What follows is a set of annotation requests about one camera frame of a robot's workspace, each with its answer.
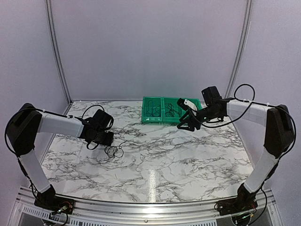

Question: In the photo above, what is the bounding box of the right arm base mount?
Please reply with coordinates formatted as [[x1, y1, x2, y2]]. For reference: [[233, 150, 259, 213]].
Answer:
[[214, 198, 258, 216]]

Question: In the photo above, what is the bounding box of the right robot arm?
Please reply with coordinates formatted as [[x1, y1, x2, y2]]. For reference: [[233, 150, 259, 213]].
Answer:
[[177, 86, 296, 214]]

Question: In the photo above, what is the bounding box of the right green storage bin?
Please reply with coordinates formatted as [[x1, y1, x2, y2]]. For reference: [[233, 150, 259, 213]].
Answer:
[[182, 99, 202, 116]]

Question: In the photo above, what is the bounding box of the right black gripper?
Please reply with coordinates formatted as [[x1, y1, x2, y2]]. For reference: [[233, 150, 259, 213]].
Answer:
[[176, 106, 220, 132]]

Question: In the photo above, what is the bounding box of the black cable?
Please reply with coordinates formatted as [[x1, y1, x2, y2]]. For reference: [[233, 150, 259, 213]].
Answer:
[[103, 141, 127, 158], [164, 101, 181, 118]]

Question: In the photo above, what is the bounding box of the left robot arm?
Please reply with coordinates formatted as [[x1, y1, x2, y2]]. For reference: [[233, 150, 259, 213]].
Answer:
[[4, 103, 114, 210]]

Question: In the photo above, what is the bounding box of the left green storage bin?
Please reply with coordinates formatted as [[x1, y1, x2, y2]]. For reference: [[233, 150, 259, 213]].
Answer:
[[141, 97, 163, 123]]

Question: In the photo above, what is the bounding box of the front aluminium rail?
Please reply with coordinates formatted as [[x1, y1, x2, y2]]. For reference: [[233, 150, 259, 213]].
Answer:
[[14, 195, 283, 226]]

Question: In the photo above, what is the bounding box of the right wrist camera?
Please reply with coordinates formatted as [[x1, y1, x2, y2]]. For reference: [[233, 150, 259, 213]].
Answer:
[[177, 98, 198, 111]]

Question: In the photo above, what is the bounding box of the middle green storage bin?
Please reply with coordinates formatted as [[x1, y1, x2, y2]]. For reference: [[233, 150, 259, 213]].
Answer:
[[162, 97, 183, 124]]

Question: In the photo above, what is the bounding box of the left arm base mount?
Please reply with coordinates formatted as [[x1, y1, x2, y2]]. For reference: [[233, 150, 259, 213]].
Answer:
[[34, 196, 75, 215]]

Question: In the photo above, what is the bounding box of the green storage bin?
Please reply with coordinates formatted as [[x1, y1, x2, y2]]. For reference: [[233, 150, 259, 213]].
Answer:
[[141, 97, 163, 123], [182, 99, 202, 116], [162, 97, 183, 124]]

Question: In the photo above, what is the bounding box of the light blue cable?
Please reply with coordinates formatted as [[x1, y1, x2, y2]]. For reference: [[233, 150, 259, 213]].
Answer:
[[144, 100, 162, 117]]

